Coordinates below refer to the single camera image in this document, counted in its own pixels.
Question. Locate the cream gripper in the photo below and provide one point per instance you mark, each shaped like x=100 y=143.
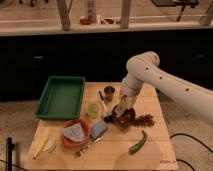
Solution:
x=125 y=104

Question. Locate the grey folded cloth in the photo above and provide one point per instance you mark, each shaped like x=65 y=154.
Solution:
x=74 y=132

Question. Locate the black handled brush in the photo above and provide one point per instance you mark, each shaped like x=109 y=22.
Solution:
x=106 y=115

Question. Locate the light green cup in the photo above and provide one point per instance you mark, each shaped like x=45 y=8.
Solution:
x=92 y=110

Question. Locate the brown grape bunch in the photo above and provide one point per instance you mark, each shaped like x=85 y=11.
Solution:
x=144 y=120

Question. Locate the blue sponge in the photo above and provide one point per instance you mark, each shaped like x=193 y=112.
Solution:
x=98 y=129

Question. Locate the green cucumber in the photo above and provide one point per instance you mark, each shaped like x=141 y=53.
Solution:
x=136 y=147

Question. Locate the dark brown round plate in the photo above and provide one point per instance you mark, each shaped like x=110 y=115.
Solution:
x=125 y=119

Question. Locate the white bottle with red base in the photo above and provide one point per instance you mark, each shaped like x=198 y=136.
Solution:
x=90 y=15

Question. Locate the metal cup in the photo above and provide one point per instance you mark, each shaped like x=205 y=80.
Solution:
x=109 y=92

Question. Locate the orange bowl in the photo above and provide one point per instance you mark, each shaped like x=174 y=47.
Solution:
x=86 y=129

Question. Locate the black stand post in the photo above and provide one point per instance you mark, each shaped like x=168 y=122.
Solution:
x=9 y=150

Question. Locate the green plastic tray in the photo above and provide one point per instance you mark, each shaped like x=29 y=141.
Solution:
x=61 y=98

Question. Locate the silver spoon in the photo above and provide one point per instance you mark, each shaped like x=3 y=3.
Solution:
x=83 y=149

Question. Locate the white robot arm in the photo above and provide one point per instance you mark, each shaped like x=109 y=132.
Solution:
x=144 y=68

